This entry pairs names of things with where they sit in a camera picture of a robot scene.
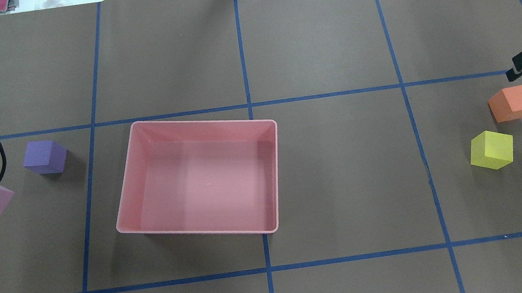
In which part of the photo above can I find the pink plastic bin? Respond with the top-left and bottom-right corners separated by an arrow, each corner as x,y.
116,119 -> 280,235

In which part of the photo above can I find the yellow foam block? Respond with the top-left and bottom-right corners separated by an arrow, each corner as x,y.
469,130 -> 514,171

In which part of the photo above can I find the orange foam block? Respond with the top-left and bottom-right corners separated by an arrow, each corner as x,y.
487,85 -> 522,123

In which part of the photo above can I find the purple foam block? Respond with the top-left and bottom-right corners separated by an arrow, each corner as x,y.
23,140 -> 68,175

